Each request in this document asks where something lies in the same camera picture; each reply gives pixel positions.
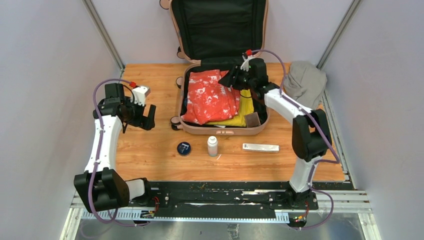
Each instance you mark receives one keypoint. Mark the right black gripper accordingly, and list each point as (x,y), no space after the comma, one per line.
(229,80)

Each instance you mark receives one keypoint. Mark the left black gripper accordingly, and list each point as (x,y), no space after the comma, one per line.
(146,122)

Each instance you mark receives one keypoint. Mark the yellow garment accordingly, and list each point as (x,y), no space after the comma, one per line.
(245,107)

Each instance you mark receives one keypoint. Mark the clear acrylic block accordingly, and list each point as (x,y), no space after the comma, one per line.
(252,120)

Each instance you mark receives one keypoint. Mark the red white tie-dye jeans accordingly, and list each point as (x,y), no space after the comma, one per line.
(208,102)

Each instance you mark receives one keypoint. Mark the white rectangular box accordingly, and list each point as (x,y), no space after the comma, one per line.
(264,148)

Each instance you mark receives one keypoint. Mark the white small bottle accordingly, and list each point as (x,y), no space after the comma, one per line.
(212,146)

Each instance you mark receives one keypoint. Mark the round navy tin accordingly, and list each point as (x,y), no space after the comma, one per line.
(184,148)

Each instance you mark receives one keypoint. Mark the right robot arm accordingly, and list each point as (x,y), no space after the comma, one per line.
(310,131)

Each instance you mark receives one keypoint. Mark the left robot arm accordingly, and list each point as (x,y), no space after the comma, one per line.
(100,187)

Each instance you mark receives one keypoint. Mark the grey crumpled cloth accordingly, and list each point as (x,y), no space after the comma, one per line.
(305,83)

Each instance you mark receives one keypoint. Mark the pink open suitcase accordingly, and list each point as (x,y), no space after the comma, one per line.
(213,35)

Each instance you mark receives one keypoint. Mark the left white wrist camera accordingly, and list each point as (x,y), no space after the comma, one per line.
(140,94)

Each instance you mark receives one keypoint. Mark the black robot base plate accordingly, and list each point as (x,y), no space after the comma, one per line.
(224,200)

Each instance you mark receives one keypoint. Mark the aluminium frame rail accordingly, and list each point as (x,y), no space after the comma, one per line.
(344,213)

